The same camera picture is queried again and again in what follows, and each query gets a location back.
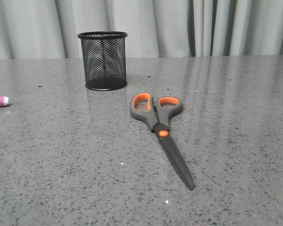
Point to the black mesh pen cup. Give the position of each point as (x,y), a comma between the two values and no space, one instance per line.
(104,59)

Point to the grey orange handled scissors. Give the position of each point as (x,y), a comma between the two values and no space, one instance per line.
(156,114)

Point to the grey curtain backdrop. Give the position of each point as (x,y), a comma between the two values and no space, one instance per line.
(155,28)

